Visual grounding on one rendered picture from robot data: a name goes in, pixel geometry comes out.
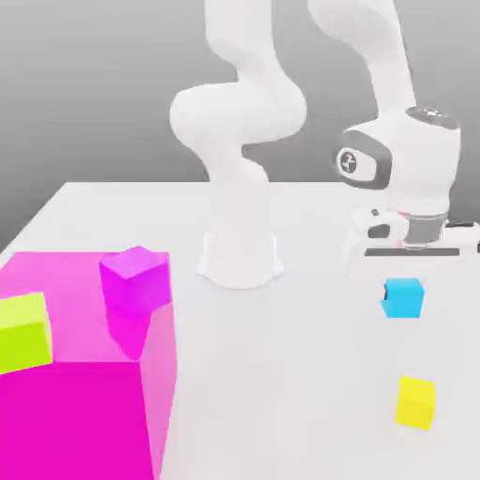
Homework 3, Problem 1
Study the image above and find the small lime green cube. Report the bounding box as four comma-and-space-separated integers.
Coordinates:
0, 292, 54, 375

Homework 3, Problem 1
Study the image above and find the small yellow cube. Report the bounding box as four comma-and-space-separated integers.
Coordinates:
395, 376, 437, 432

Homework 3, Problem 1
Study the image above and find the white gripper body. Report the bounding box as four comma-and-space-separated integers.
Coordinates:
360, 245, 465, 276

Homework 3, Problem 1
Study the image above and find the small purple cube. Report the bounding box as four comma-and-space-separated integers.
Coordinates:
98, 245, 171, 321

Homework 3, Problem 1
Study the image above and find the large magenta box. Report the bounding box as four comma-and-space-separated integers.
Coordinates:
0, 249, 178, 480

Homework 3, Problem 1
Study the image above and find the small cyan cube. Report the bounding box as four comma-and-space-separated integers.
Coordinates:
380, 277, 426, 320

